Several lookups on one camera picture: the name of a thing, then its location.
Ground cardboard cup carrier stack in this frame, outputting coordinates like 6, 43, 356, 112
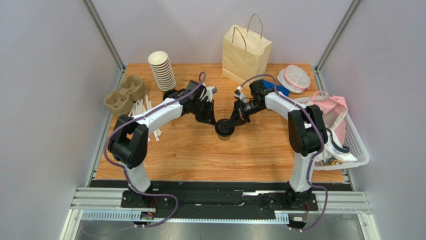
103, 75, 146, 116

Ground brown paper bag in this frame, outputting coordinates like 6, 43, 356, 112
222, 23, 273, 85

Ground white garment in basket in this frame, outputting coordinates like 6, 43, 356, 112
314, 128, 357, 166

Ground single paper cup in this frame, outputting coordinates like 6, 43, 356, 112
217, 134, 231, 142

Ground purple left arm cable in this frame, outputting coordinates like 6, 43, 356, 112
81, 71, 207, 234

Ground stack of paper cups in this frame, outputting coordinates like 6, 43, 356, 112
148, 51, 176, 92

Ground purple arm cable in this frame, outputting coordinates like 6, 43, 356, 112
81, 71, 207, 234
237, 73, 330, 233

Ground white plastic basket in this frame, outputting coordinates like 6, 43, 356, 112
295, 97, 370, 171

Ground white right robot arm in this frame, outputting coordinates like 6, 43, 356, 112
215, 80, 328, 208

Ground stack of black lids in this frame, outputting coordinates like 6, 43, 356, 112
163, 89, 181, 100

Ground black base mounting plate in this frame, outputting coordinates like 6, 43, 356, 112
120, 181, 319, 220

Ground aluminium frame rail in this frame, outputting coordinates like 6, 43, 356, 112
60, 187, 380, 240

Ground pile of wrapped straws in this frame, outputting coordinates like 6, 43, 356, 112
127, 94, 163, 142

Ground white pink mesh pouches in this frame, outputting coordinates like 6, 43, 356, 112
276, 64, 311, 94

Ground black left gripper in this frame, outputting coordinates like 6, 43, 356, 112
192, 99, 217, 127

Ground blue cloth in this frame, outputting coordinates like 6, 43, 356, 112
262, 79, 290, 97

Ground pink mesh bag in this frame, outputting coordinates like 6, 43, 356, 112
306, 90, 348, 144

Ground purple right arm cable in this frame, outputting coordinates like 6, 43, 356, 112
237, 73, 330, 233

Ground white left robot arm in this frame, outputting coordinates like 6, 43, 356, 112
103, 80, 217, 197

